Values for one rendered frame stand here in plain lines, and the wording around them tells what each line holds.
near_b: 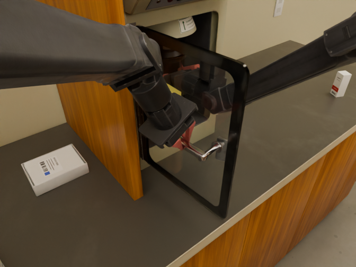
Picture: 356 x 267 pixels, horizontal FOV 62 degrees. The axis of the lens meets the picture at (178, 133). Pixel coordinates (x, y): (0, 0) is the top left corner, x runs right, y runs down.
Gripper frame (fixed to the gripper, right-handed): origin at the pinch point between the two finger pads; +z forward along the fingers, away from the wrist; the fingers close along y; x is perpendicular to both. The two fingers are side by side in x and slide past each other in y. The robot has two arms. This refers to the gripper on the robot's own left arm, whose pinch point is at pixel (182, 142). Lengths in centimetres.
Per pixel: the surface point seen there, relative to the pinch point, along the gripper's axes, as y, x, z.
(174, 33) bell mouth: -22.5, -23.0, -2.8
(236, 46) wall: -77, -57, 61
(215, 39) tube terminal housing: -34.8, -22.1, 9.2
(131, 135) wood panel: 4.9, -13.6, 1.9
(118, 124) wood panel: 5.0, -16.5, -0.5
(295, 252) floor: -20, 12, 144
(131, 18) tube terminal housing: -13.2, -22.0, -14.8
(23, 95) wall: 16, -67, 6
